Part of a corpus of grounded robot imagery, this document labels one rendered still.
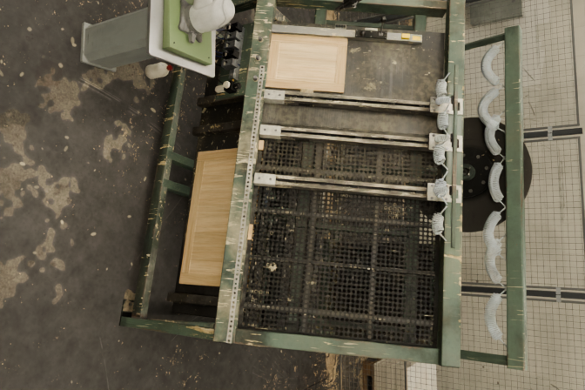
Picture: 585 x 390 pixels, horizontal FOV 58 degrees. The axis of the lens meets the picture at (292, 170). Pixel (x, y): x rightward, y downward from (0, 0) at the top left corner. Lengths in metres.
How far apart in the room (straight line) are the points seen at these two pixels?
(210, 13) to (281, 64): 0.70
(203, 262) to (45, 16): 1.73
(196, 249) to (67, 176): 0.91
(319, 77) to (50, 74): 1.58
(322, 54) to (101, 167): 1.55
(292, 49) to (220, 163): 0.88
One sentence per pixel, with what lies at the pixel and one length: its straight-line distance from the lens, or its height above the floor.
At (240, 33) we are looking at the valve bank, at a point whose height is 0.74.
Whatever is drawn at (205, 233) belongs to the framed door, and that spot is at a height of 0.41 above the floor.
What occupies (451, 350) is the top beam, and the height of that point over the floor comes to 1.92.
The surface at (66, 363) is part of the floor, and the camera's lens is 3.43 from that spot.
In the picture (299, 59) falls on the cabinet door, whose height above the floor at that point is 1.06.
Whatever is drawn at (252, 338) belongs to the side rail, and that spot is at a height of 0.99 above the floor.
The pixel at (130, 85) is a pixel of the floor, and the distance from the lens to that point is 3.69.
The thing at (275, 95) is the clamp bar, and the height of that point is 0.98.
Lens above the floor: 2.75
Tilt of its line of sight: 33 degrees down
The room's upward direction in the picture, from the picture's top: 86 degrees clockwise
